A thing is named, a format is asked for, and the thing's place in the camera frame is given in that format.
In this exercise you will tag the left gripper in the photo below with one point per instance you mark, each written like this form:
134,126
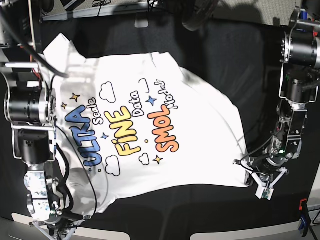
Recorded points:
266,170

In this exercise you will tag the black table cloth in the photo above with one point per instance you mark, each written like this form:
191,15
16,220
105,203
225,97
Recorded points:
242,61

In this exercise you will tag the red blue clamp near right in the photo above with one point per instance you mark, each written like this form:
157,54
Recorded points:
304,218

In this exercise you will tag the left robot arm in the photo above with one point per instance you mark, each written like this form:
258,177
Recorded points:
299,86

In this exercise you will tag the white printed t-shirt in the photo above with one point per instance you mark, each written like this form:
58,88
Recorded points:
133,124

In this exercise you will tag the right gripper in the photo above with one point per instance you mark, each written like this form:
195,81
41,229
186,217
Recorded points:
60,227

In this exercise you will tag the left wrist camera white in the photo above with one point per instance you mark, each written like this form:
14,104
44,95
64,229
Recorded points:
264,192

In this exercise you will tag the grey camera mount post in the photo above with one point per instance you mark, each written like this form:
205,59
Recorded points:
141,20

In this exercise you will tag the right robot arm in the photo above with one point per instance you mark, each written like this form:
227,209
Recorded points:
30,108

